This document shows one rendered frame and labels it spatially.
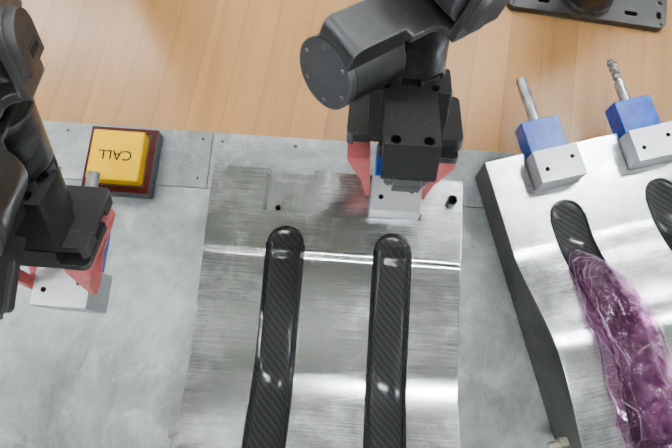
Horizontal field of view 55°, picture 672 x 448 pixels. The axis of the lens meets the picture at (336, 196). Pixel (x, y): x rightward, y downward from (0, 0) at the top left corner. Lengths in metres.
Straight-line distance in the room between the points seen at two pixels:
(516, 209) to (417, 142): 0.26
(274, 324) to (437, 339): 0.16
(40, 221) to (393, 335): 0.34
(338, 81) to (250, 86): 0.35
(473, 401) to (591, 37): 0.47
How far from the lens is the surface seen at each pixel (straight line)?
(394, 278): 0.65
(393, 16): 0.48
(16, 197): 0.45
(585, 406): 0.68
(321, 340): 0.64
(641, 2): 0.94
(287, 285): 0.65
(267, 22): 0.85
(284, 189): 0.69
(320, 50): 0.48
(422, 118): 0.50
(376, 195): 0.63
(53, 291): 0.62
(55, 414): 0.79
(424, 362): 0.65
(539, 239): 0.72
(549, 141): 0.74
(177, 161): 0.79
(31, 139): 0.49
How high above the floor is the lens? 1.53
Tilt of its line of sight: 74 degrees down
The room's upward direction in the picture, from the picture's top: straight up
